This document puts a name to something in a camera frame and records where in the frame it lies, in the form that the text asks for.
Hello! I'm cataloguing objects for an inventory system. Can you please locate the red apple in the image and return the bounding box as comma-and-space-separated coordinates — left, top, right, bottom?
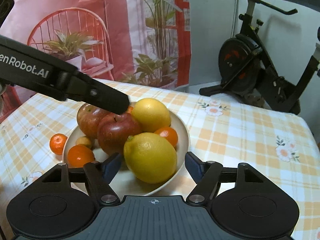
97, 112, 142, 155
76, 103, 110, 139

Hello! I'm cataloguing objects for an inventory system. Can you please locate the large yellow lemon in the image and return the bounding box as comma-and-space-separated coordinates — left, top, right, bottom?
123, 132, 177, 184

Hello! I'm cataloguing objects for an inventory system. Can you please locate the mandarin orange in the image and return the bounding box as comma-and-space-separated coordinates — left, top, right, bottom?
155, 127, 178, 147
67, 145, 95, 168

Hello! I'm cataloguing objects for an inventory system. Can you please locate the beige round plate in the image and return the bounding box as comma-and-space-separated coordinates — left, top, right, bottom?
63, 98, 190, 196

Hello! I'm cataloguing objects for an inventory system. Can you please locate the small brown kiwi fruit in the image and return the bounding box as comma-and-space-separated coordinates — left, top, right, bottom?
75, 136, 94, 149

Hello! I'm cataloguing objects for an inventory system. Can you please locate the small mandarin at edge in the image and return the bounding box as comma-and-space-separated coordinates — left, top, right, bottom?
127, 106, 133, 113

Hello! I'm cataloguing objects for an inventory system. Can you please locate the mandarin left of plate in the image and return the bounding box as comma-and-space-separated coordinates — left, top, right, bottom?
49, 133, 67, 155

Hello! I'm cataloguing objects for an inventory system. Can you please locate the yellow green lemon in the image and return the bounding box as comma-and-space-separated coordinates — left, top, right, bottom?
131, 98, 171, 132

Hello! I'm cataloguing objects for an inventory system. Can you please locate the red printed backdrop cloth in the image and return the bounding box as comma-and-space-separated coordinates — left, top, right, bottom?
1, 0, 191, 89

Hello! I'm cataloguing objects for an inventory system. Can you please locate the black exercise bike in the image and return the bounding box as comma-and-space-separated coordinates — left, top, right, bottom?
199, 0, 319, 115

